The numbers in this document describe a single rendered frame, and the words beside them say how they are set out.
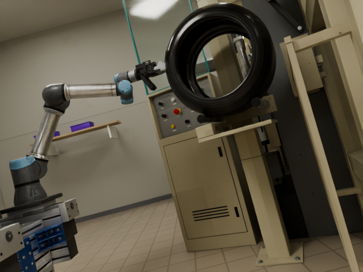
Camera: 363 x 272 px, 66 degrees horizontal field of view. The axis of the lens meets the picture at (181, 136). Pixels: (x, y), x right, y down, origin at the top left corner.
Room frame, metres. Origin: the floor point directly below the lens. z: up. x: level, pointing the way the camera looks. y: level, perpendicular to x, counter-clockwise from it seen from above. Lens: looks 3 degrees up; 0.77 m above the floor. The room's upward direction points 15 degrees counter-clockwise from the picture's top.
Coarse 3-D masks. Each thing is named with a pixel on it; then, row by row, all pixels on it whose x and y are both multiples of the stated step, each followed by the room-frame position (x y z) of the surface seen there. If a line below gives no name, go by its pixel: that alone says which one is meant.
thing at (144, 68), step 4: (148, 60) 1.56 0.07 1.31; (140, 64) 1.60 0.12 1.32; (144, 64) 1.57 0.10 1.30; (148, 64) 1.57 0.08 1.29; (152, 64) 1.57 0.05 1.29; (136, 68) 1.62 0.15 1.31; (140, 68) 1.60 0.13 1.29; (144, 68) 1.58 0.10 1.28; (148, 68) 1.58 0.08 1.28; (152, 68) 1.57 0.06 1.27; (136, 72) 1.60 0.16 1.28; (140, 72) 1.64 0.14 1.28; (144, 72) 1.58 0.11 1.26; (148, 72) 1.57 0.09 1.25; (136, 76) 1.61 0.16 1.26; (148, 76) 1.60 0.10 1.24; (152, 76) 1.62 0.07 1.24
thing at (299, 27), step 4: (272, 0) 1.50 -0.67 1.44; (272, 4) 1.51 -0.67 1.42; (276, 4) 1.50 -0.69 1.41; (276, 8) 1.50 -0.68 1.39; (280, 8) 1.49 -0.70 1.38; (280, 12) 1.50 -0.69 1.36; (284, 12) 1.49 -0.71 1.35; (284, 16) 1.49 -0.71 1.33; (288, 16) 1.48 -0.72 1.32; (288, 20) 1.48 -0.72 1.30; (292, 20) 1.48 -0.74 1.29; (292, 24) 1.48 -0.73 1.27; (296, 24) 1.47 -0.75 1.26; (296, 28) 1.48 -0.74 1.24; (300, 28) 1.47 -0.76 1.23; (300, 32) 1.47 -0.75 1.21
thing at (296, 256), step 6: (264, 246) 1.89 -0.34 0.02; (294, 246) 1.80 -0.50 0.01; (300, 246) 1.77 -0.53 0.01; (264, 252) 1.83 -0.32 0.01; (294, 252) 1.72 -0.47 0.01; (300, 252) 1.70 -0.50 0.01; (258, 258) 1.77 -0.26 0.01; (264, 258) 1.74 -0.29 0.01; (276, 258) 1.70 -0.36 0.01; (282, 258) 1.68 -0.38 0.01; (288, 258) 1.66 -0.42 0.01; (294, 258) 1.64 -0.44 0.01; (300, 258) 1.63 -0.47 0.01; (258, 264) 1.68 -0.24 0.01; (264, 264) 1.67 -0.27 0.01; (270, 264) 1.66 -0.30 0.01; (276, 264) 1.64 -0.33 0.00
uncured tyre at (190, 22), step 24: (192, 24) 1.36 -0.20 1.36; (216, 24) 1.56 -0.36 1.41; (240, 24) 1.27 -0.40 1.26; (264, 24) 1.29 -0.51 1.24; (168, 48) 1.45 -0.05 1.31; (192, 48) 1.65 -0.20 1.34; (264, 48) 1.26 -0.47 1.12; (168, 72) 1.45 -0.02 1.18; (192, 72) 1.67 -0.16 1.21; (264, 72) 1.28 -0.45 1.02; (192, 96) 1.40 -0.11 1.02; (240, 96) 1.31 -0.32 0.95
